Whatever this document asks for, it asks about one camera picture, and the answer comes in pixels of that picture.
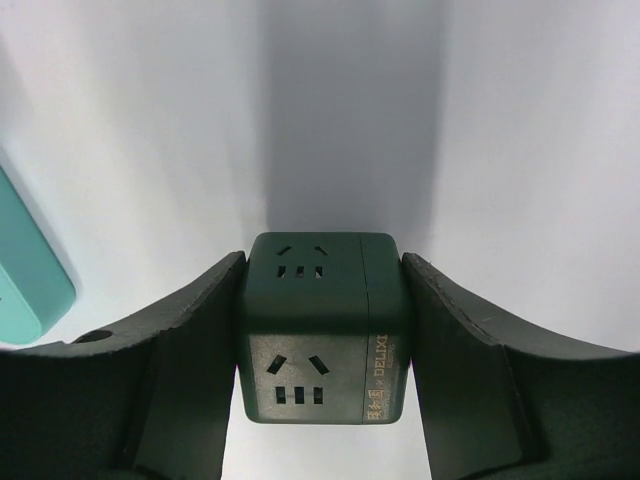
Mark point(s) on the dark green cube adapter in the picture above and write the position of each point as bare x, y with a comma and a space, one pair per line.
323, 329

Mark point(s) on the teal triangular power socket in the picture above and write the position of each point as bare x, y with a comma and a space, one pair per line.
36, 289

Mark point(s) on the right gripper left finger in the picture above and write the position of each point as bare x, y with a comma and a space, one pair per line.
146, 397

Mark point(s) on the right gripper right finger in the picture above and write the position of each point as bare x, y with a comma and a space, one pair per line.
502, 398

